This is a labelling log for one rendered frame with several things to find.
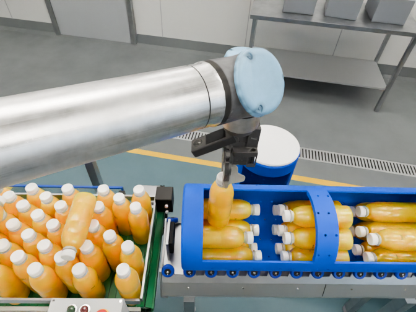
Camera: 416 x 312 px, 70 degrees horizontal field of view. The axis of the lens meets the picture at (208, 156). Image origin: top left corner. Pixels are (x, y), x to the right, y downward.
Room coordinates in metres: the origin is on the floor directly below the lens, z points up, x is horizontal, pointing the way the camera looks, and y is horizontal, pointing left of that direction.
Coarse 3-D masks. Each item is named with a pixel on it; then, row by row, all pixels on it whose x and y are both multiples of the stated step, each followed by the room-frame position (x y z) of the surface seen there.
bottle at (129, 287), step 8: (136, 272) 0.38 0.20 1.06; (120, 280) 0.34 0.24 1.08; (128, 280) 0.35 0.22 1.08; (136, 280) 0.36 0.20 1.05; (120, 288) 0.33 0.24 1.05; (128, 288) 0.33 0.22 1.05; (136, 288) 0.35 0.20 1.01; (128, 296) 0.33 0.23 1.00; (136, 296) 0.34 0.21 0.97; (128, 304) 0.33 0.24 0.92; (136, 304) 0.34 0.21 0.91
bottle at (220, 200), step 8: (216, 184) 0.53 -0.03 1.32; (216, 192) 0.51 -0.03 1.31; (224, 192) 0.51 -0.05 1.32; (232, 192) 0.53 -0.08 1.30; (216, 200) 0.51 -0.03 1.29; (224, 200) 0.50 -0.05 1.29; (232, 200) 0.52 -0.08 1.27; (208, 208) 0.53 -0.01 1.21; (216, 208) 0.50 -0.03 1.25; (224, 208) 0.50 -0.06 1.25; (208, 216) 0.52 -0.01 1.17; (216, 216) 0.50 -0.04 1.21; (224, 216) 0.50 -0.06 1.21; (216, 224) 0.50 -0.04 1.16; (224, 224) 0.51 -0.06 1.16
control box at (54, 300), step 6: (54, 300) 0.27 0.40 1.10; (60, 300) 0.27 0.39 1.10; (66, 300) 0.28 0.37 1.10; (72, 300) 0.28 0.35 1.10; (78, 300) 0.28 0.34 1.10; (84, 300) 0.28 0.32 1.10; (90, 300) 0.28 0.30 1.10; (96, 300) 0.28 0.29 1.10; (102, 300) 0.28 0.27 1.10; (108, 300) 0.28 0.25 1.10; (114, 300) 0.28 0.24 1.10; (120, 300) 0.28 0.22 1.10; (54, 306) 0.26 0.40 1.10; (60, 306) 0.26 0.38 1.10; (66, 306) 0.26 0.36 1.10; (78, 306) 0.26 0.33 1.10; (90, 306) 0.26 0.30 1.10; (96, 306) 0.26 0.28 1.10; (102, 306) 0.26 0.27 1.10; (108, 306) 0.27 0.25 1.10; (114, 306) 0.27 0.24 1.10; (120, 306) 0.27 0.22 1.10; (126, 306) 0.28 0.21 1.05
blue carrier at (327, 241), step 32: (192, 192) 0.57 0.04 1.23; (256, 192) 0.68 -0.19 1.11; (288, 192) 0.69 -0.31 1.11; (320, 192) 0.60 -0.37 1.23; (352, 192) 0.62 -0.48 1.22; (384, 192) 0.63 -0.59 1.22; (192, 224) 0.47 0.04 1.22; (320, 224) 0.49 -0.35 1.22; (352, 224) 0.65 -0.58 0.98; (192, 256) 0.40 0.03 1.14; (320, 256) 0.42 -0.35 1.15; (352, 256) 0.52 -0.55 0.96
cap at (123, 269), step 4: (120, 264) 0.38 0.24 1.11; (124, 264) 0.38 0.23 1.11; (116, 268) 0.37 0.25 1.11; (120, 268) 0.37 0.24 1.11; (124, 268) 0.37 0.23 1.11; (128, 268) 0.37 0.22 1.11; (116, 272) 0.35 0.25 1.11; (120, 272) 0.35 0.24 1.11; (124, 272) 0.36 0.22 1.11; (128, 272) 0.36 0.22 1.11; (120, 276) 0.35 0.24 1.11; (124, 276) 0.35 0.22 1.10
